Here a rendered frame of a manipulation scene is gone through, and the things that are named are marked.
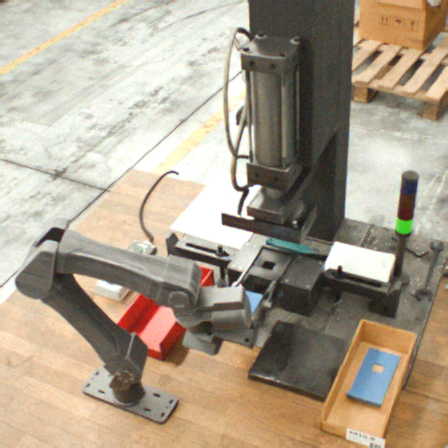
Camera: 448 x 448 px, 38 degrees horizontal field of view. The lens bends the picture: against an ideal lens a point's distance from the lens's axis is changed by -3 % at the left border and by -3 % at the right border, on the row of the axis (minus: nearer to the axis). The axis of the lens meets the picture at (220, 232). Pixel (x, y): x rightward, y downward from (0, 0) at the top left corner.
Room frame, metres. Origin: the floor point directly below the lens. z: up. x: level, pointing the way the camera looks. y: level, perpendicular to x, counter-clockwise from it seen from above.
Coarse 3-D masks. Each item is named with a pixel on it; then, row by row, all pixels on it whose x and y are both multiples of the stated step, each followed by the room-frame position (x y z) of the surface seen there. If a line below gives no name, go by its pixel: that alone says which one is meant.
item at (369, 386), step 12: (372, 348) 0.91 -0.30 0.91; (372, 360) 0.88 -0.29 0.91; (384, 360) 0.88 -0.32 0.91; (396, 360) 0.87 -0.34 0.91; (360, 372) 0.85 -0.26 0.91; (372, 372) 0.85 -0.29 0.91; (384, 372) 0.84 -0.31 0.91; (360, 384) 0.82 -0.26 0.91; (372, 384) 0.82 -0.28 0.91; (384, 384) 0.81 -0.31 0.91; (348, 396) 0.79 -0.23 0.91; (360, 396) 0.77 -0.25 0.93; (372, 396) 0.79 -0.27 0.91; (384, 396) 0.78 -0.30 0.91
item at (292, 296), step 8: (232, 272) 1.12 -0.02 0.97; (232, 280) 1.12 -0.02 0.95; (248, 280) 1.10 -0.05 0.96; (256, 280) 1.09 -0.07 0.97; (320, 280) 1.09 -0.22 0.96; (248, 288) 1.10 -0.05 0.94; (256, 288) 1.11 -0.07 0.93; (280, 288) 1.06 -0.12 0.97; (288, 288) 1.05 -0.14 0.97; (320, 288) 1.09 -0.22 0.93; (288, 296) 1.05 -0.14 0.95; (296, 296) 1.04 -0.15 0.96; (304, 296) 1.03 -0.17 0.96; (312, 296) 1.04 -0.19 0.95; (288, 304) 1.05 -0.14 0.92; (296, 304) 1.04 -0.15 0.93; (304, 304) 1.03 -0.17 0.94; (312, 304) 1.04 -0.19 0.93; (296, 312) 1.04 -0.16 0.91; (304, 312) 1.03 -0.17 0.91
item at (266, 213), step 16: (320, 160) 1.25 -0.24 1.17; (304, 176) 1.17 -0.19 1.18; (256, 192) 1.13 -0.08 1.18; (272, 192) 1.10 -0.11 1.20; (288, 192) 1.12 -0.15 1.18; (224, 208) 1.14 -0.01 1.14; (240, 208) 1.13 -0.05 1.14; (256, 208) 1.08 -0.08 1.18; (272, 208) 1.07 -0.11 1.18; (288, 208) 1.08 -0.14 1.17; (304, 208) 1.12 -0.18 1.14; (224, 224) 1.12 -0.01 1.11; (240, 224) 1.10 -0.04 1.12; (256, 224) 1.09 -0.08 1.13; (272, 224) 1.07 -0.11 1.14; (288, 224) 1.07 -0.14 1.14; (304, 224) 1.06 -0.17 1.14; (288, 240) 1.05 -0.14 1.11
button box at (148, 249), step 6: (162, 174) 1.64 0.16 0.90; (156, 180) 1.61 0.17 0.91; (150, 192) 1.56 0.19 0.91; (144, 198) 1.52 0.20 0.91; (144, 228) 1.39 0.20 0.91; (150, 234) 1.36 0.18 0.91; (150, 240) 1.33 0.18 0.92; (132, 246) 1.29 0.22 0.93; (144, 246) 1.29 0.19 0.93; (150, 246) 1.29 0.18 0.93; (144, 252) 1.26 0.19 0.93; (150, 252) 1.26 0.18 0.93; (156, 252) 1.28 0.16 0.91
